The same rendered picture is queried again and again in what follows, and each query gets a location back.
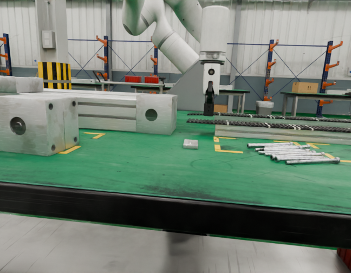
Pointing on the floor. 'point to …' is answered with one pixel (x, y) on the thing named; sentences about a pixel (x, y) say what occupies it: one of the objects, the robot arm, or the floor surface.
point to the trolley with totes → (132, 81)
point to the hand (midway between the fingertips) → (208, 110)
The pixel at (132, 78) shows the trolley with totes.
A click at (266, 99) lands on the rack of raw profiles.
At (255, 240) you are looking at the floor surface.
